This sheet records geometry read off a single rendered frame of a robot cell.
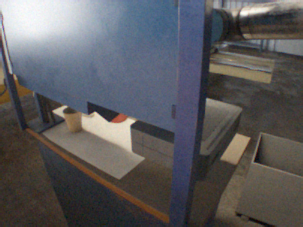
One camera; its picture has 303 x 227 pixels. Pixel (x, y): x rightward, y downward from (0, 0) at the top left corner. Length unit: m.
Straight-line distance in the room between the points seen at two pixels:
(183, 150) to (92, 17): 0.30
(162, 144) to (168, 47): 0.21
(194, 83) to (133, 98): 0.14
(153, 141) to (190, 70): 0.21
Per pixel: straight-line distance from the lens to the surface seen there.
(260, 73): 2.92
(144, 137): 0.48
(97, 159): 0.77
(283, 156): 1.89
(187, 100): 0.33
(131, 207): 0.72
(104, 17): 0.42
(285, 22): 0.43
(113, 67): 0.43
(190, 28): 0.30
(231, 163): 0.77
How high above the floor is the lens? 1.43
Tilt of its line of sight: 27 degrees down
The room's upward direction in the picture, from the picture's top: 1 degrees counter-clockwise
